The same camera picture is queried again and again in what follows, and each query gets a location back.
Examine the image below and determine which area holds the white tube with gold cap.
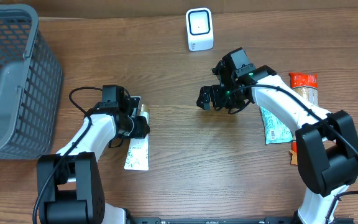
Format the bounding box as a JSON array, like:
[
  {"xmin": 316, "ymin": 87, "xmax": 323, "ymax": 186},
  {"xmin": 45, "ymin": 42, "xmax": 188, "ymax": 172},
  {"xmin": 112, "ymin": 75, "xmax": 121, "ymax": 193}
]
[{"xmin": 123, "ymin": 103, "xmax": 151, "ymax": 172}]

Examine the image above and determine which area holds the teal snack packet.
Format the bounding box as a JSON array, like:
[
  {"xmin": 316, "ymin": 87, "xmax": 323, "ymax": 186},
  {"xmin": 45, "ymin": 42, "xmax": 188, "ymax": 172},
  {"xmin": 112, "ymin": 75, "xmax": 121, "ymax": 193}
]
[{"xmin": 260, "ymin": 107, "xmax": 293, "ymax": 144}]

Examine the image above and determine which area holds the orange long noodle packet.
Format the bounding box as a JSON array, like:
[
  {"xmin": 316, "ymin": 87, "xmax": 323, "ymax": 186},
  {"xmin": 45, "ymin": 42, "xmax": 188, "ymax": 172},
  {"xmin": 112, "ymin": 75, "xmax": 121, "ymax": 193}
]
[{"xmin": 289, "ymin": 72, "xmax": 318, "ymax": 166}]

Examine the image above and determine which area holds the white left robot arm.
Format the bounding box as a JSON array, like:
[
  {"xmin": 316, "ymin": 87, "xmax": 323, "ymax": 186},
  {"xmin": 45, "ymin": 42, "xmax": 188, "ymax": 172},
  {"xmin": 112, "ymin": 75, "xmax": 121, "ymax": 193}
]
[{"xmin": 33, "ymin": 110, "xmax": 135, "ymax": 223}]

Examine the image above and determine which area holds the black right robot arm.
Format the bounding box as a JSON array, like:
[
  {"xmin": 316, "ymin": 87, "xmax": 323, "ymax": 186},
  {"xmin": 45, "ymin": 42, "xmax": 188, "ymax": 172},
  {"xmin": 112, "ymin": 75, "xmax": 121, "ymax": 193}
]
[{"xmin": 196, "ymin": 65, "xmax": 358, "ymax": 223}]

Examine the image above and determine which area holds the white barcode scanner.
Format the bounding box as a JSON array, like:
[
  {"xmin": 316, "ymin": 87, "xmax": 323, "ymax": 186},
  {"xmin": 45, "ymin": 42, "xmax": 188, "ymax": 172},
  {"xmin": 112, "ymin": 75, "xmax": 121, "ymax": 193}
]
[{"xmin": 185, "ymin": 7, "xmax": 214, "ymax": 52}]

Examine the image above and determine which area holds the grey plastic shopping basket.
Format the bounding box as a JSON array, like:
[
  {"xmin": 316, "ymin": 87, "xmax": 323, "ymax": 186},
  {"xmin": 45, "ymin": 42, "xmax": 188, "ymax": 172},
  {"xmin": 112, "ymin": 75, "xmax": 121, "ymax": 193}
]
[{"xmin": 0, "ymin": 4, "xmax": 64, "ymax": 159}]

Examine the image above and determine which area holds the brown cardboard backdrop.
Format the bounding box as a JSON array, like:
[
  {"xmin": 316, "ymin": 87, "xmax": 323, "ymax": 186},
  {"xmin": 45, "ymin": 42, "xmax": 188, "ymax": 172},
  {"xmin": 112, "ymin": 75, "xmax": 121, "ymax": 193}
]
[{"xmin": 0, "ymin": 0, "xmax": 358, "ymax": 19}]

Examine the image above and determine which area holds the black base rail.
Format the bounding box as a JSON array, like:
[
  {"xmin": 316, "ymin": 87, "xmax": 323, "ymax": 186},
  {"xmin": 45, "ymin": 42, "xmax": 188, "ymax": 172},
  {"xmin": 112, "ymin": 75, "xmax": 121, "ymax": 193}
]
[{"xmin": 126, "ymin": 217, "xmax": 301, "ymax": 224}]

